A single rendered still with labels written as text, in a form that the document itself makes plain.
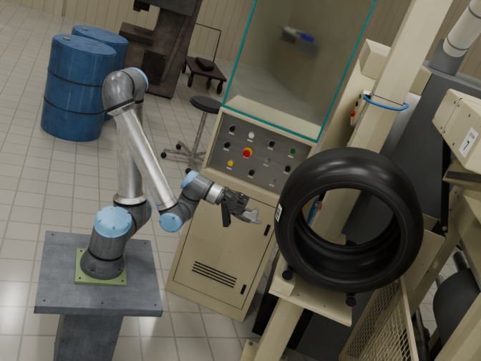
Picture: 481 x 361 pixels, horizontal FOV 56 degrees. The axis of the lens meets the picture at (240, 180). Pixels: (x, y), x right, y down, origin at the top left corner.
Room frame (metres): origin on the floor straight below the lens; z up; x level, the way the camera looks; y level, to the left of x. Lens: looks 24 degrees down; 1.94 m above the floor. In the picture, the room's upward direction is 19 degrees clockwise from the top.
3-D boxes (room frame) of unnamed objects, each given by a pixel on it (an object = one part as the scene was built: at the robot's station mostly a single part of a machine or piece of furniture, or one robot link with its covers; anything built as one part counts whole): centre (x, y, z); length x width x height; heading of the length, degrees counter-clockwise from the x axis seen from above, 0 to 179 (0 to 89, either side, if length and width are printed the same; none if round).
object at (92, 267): (1.62, 0.45, 0.67); 0.19 x 0.19 x 0.10
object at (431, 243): (1.95, -0.87, 1.05); 0.20 x 0.15 x 0.30; 174
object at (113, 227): (1.63, 0.45, 0.80); 0.17 x 0.15 x 0.18; 172
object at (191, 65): (7.84, 1.25, 0.44); 1.16 x 0.64 x 0.88; 25
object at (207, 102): (4.42, 0.59, 0.34); 0.64 x 0.62 x 0.68; 25
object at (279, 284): (1.78, -0.33, 0.83); 0.36 x 0.09 x 0.06; 174
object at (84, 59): (4.52, 1.86, 0.45); 1.22 x 0.75 x 0.90; 24
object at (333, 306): (1.77, -0.47, 0.80); 0.37 x 0.36 x 0.02; 84
